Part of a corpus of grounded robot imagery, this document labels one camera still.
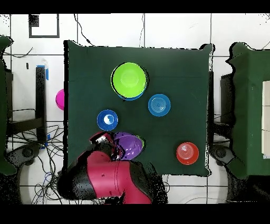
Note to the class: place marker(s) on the large purple bowl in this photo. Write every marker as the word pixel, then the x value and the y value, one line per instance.
pixel 130 145

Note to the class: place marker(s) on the large light blue bowl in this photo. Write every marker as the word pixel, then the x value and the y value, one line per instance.
pixel 131 98

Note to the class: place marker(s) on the large green bowl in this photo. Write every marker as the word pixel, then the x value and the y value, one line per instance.
pixel 128 80

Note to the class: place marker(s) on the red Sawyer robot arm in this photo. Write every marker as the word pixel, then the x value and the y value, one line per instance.
pixel 109 179

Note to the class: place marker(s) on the white box stack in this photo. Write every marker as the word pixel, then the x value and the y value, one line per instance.
pixel 266 118

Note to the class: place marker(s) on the small dark blue bowl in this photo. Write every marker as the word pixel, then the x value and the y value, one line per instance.
pixel 107 120

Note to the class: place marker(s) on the magenta bowl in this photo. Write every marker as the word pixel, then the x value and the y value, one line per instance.
pixel 60 99

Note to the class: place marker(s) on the small light blue bowl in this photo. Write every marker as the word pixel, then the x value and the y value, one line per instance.
pixel 159 105

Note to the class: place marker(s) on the black metal stand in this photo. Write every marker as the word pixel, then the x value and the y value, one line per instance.
pixel 40 95

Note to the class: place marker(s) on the orange bowl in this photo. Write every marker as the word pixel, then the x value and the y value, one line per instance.
pixel 187 153

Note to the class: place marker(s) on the dark green table cloth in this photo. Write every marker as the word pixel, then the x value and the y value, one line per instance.
pixel 168 63

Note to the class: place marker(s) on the neighbouring green table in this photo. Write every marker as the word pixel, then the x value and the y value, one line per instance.
pixel 3 105
pixel 249 105

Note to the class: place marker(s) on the black pedestal leg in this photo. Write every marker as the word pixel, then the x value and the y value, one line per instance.
pixel 221 153
pixel 23 153

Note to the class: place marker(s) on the black square frame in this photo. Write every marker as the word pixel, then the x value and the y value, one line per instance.
pixel 58 25

